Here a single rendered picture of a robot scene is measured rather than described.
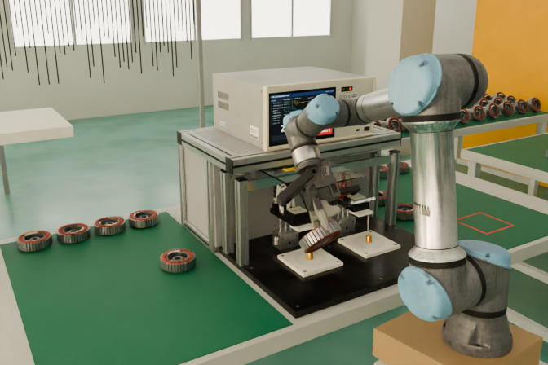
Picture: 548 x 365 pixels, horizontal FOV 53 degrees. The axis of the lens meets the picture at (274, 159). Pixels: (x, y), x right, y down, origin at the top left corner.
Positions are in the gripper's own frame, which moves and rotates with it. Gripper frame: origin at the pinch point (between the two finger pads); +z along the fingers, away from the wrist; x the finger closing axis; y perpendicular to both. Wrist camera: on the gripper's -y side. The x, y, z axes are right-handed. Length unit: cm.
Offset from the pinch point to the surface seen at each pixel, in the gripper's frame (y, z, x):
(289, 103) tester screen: 5.0, -47.2, 14.4
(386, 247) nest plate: 28.1, -1.5, 41.2
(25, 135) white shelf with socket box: -74, -52, 11
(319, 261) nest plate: 3.8, -0.6, 34.1
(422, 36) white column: 218, -248, 313
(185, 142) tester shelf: -29, -53, 40
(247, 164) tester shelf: -12.3, -31.1, 17.1
